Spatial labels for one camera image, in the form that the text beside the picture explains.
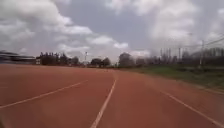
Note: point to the row of distant trees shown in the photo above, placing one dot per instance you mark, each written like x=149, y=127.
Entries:
x=125, y=60

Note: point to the row of dark trees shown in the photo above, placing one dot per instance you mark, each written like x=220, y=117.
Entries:
x=55, y=59

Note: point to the utility pole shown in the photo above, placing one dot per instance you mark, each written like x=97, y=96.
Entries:
x=202, y=53
x=179, y=55

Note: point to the low building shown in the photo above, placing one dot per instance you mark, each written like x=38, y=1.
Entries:
x=16, y=58

